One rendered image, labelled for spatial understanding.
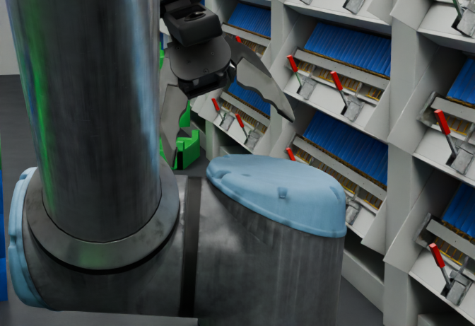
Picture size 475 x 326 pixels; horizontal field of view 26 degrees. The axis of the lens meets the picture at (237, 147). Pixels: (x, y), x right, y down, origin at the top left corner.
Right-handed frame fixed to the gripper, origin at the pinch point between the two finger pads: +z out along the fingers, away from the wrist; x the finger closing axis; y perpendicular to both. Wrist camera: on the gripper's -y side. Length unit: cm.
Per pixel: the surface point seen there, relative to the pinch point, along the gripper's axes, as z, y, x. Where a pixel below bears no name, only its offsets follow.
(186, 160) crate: -32, 172, -3
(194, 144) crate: -37, 179, -7
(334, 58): -24, 78, -33
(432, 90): -4, 36, -35
